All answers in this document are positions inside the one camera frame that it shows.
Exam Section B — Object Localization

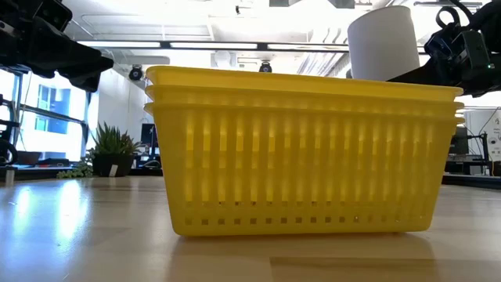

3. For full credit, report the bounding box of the green potted plant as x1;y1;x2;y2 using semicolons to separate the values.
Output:
56;121;142;179

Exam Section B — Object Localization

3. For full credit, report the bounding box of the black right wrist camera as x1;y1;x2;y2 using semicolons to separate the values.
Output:
424;22;457;66

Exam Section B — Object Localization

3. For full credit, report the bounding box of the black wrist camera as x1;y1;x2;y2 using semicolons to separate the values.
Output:
34;0;74;33
424;22;457;66

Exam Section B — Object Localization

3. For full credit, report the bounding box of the black background equipment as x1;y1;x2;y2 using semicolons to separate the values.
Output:
0;93;20;168

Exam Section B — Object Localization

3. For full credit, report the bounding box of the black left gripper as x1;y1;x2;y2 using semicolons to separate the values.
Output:
0;0;115;93

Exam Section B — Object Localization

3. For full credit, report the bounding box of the yellow slotted plastic basket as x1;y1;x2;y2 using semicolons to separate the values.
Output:
144;65;465;103
143;84;466;113
142;101;467;238

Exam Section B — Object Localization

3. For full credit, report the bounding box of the white cylindrical table lamp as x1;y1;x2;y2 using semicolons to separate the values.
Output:
347;5;420;82

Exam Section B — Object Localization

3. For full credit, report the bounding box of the dark computer monitor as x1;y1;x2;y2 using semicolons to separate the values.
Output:
139;123;160;157
449;125;470;156

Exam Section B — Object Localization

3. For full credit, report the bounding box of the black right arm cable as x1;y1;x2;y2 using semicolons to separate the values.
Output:
435;0;477;31

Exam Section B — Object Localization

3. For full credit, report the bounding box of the white wall board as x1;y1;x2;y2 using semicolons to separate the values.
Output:
464;108;501;162

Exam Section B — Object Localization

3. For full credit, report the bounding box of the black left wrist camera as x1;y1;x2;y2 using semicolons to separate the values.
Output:
34;0;74;33

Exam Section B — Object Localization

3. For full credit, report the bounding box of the linear ceiling light bar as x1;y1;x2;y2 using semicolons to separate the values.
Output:
77;40;427;54

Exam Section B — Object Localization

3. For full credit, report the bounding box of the ceiling track rail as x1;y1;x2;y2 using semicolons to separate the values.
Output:
413;1;483;8

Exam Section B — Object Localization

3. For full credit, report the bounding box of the black aluminium frame rail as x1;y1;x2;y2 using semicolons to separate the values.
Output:
0;164;501;190

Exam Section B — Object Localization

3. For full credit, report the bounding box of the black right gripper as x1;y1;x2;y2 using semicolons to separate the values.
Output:
387;29;501;98

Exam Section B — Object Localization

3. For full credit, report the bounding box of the window with dark frame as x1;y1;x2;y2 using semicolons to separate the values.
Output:
0;68;92;162

